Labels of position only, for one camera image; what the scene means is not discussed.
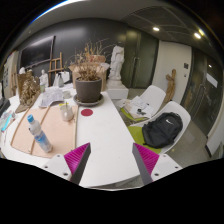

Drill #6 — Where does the long ceiling strip light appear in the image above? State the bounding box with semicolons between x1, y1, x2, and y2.
31;0;84;24

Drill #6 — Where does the white display board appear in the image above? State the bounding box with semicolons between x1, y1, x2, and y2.
3;49;20;96

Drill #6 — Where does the wooden easel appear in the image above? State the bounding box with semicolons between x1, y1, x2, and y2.
48;51;65;87

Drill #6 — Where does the white statue pedestal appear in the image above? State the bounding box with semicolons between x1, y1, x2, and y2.
105;79;130;100

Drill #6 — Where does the flat round red coaster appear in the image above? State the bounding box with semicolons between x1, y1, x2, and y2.
80;108;94;117

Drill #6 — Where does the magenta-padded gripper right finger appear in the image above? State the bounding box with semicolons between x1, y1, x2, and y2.
131;142;184;186

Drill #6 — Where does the grey spray bottle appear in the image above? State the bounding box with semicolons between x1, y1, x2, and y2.
53;72;65;88

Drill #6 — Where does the white leaning panel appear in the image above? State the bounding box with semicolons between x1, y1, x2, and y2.
204;113;224;158

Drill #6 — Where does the stack of papers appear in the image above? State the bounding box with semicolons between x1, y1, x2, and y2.
123;95;158;120

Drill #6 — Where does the white blue-capped drink bottle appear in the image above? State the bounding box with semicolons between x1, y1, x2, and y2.
27;114;54;154

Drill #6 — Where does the black box-shaped device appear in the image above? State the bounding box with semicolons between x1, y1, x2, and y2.
0;98;11;118

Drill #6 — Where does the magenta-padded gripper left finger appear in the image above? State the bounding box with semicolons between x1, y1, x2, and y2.
41;142;92;186

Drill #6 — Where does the black wall screen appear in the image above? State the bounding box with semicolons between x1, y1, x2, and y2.
20;35;55;69

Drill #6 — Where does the wooden figure sculpture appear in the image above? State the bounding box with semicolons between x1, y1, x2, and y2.
163;68;177;104

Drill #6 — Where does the blue plastic pack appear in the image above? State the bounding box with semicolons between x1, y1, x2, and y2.
0;109;16;133

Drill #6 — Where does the grey plant saucer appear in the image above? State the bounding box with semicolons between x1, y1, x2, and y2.
72;93;105;108

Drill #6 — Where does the white shell chair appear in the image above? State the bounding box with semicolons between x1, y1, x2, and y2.
116;84;167;125
128;100;192;155

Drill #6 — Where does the white mug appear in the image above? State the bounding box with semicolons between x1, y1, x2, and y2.
59;102;75;122

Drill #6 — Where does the cardboard box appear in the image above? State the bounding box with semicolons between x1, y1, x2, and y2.
68;61;108;93

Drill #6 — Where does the beige wooden-framed board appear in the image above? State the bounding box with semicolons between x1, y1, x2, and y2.
9;103;79;159

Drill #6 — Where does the gold carved sculpture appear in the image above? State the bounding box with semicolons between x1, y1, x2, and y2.
14;71;42;114

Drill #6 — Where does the dried plant in grey pot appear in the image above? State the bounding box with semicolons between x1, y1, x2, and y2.
66;39;111;104

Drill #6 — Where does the black backpack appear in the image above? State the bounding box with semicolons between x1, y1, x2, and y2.
141;111;184;149

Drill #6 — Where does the large white statue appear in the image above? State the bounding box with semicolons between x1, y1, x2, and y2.
108;44;126;81

